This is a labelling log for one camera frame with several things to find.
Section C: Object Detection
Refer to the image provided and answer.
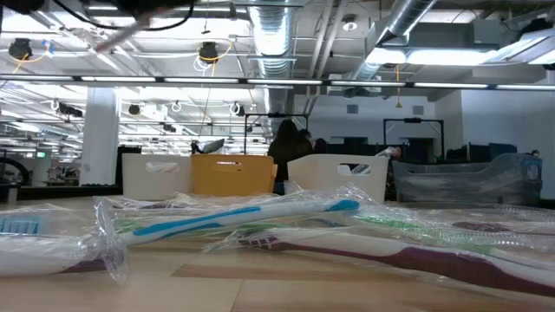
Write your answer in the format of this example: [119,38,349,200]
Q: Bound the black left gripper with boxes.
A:
[116,0,186,15]

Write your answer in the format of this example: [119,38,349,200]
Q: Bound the orange toothbrush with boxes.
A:
[146,162,180,174]

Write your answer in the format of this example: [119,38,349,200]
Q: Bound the white plastic bin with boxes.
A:
[121,154,194,201]
[286,154,390,205]

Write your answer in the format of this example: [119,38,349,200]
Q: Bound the orange plastic bin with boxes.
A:
[190,154,277,196]

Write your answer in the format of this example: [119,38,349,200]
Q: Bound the grey translucent plastic bin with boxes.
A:
[392,152,543,205]

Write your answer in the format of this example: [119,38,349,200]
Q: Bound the white square column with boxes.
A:
[79,86,121,186]

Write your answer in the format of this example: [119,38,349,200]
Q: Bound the long ceiling light strip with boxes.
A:
[0,74,555,92]

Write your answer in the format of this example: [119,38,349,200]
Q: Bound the dark desk partitions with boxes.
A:
[324,137,443,165]

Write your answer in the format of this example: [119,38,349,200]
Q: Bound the ceiling light panel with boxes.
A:
[368,46,517,67]

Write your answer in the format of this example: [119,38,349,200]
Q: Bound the black background equipment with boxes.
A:
[446,142,541,164]

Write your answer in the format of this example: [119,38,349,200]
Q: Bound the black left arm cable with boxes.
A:
[51,0,196,32]

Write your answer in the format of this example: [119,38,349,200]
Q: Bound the yellow cable reel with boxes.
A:
[193,41,235,73]
[7,37,56,73]

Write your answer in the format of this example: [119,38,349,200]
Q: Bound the silver ventilation duct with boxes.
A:
[346,0,439,83]
[246,0,296,144]

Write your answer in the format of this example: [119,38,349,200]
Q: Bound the black monitor stand frame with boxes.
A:
[382,117,446,164]

